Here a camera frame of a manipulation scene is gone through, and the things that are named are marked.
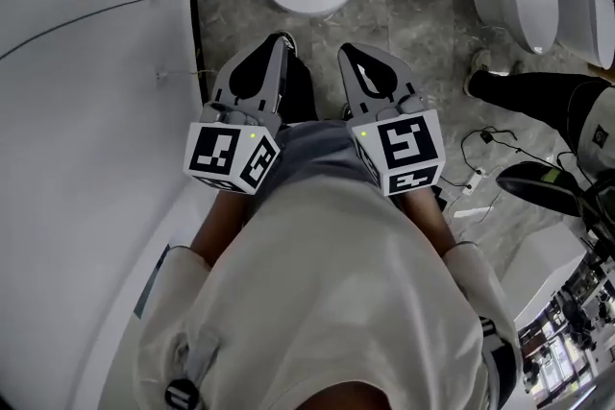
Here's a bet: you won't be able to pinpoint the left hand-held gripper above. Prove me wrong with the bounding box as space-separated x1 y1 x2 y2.
182 36 290 197

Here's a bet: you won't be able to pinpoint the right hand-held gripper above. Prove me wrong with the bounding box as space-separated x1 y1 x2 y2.
337 42 446 197

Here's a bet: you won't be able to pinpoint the person's right forearm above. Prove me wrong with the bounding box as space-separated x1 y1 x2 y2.
398 189 455 255

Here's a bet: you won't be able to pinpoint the person's left forearm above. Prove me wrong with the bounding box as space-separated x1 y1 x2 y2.
189 194 256 273

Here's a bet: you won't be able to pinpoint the person's black trousers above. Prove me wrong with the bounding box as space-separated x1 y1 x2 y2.
278 55 321 126

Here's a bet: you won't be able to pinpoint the person's left shoe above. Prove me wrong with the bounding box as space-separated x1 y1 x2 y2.
269 31 298 59

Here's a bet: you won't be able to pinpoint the person's grey inner shirt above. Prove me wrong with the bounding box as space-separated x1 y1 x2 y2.
266 119 385 217

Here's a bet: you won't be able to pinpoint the person's white t-shirt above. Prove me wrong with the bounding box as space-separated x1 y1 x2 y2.
136 180 523 410

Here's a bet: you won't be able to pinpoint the white rectangular box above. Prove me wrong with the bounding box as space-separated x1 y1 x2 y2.
550 0 615 69

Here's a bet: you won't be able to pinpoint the person's chin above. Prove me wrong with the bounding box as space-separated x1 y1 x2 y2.
307 379 385 410

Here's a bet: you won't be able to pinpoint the black floor cable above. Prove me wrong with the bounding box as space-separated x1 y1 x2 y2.
439 125 520 189

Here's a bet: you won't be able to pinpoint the white rectangular pedestal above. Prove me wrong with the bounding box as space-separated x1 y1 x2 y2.
499 225 590 323

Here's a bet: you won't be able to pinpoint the pale grey fabric strap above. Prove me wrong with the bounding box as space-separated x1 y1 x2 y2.
184 328 222 385

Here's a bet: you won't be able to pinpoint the black white striped strap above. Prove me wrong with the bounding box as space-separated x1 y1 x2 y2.
164 377 201 410
478 316 523 410

